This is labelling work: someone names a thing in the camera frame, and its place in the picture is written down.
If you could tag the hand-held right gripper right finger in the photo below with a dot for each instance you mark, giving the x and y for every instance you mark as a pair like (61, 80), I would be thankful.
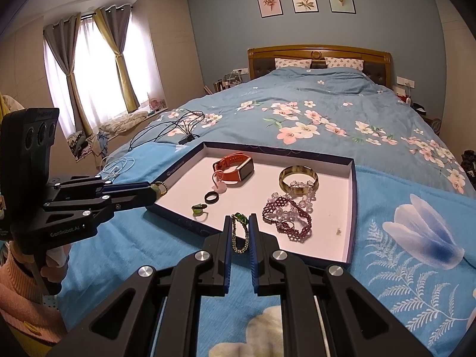
(253, 245)

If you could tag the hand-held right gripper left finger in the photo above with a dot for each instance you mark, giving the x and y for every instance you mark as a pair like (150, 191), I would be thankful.
(227, 245)

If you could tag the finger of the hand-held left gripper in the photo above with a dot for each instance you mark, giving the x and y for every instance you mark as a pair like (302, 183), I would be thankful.
(130, 198)
(119, 185)

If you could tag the shallow white tray box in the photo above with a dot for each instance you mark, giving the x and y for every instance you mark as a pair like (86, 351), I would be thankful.
(249, 199)

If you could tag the orange smart watch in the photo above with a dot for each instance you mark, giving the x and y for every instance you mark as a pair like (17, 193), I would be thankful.
(232, 174)

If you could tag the amber bangle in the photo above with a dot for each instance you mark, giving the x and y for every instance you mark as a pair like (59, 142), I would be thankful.
(297, 169)

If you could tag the person's left forearm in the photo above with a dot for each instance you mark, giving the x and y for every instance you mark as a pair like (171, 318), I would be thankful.
(22, 297)

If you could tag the person's left hand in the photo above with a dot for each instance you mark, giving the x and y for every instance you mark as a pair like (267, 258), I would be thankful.
(57, 264)

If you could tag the white earphones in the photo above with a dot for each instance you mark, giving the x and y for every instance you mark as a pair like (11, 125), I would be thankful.
(117, 169)

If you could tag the pile of light clothes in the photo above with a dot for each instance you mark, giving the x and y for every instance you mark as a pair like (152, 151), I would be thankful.
(87, 143)

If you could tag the crumpled bedding on sill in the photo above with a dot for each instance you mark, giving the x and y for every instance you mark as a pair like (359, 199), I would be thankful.
(124, 121)

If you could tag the small pink fan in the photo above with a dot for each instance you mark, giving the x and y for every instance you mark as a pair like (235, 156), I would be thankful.
(154, 104)

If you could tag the grey curtain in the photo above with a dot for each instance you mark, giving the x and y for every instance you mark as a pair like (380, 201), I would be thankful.
(65, 63)

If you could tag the olive yellow curtain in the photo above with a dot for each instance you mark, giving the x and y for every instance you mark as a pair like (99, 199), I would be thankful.
(126, 74)

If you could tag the white sheer curtain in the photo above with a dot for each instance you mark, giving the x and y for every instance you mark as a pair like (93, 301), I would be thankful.
(148, 52)

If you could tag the blue floral blanket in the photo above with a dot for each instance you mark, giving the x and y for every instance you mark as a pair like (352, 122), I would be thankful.
(390, 305)

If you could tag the dotted white pillow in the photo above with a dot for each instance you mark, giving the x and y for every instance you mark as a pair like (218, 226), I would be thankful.
(344, 63)
(293, 63)

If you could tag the wooden bed headboard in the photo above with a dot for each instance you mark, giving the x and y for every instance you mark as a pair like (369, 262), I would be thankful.
(319, 51)

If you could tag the bedside table with items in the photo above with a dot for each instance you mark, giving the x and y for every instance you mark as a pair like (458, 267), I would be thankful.
(412, 102)

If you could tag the pile of dark clothes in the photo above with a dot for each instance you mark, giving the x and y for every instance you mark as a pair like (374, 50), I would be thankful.
(469, 165)

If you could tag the pink flower framed picture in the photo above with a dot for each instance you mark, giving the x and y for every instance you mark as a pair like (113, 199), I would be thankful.
(270, 3)

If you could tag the white flower framed picture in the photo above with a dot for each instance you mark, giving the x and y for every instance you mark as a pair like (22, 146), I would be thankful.
(304, 0)

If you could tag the white wall socket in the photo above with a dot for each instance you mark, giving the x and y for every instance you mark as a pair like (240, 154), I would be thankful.
(240, 71)
(404, 80)

